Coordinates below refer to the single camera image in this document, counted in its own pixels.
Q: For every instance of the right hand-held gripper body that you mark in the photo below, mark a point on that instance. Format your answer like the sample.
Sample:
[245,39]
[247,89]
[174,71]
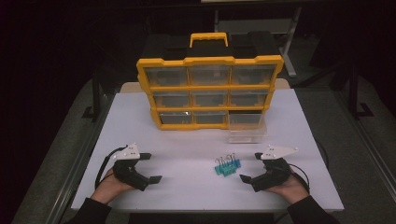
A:
[275,174]

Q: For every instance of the grey metal stand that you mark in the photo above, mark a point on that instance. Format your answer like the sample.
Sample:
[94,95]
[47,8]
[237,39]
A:
[249,26]

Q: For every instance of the black floor stand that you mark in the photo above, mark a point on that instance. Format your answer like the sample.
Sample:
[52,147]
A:
[353,93]
[96,93]

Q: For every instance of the person's right hand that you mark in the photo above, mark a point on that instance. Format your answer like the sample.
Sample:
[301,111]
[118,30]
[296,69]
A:
[292,189]

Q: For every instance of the clear plastic pull-out drawer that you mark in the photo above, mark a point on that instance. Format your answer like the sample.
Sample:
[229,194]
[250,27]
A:
[247,133]

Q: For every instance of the person's left hand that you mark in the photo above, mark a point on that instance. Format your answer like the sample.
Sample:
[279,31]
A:
[107,188]

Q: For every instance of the metal floor rail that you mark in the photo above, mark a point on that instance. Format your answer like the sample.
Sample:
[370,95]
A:
[367,141]
[73,188]

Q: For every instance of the yellow black drawer organizer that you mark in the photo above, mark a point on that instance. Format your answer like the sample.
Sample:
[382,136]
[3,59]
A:
[210,60]

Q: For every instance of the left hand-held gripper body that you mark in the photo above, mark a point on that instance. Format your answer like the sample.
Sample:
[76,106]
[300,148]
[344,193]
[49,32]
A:
[127,172]

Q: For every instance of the grid of transparent drawers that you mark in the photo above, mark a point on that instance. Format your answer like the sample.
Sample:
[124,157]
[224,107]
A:
[166,76]

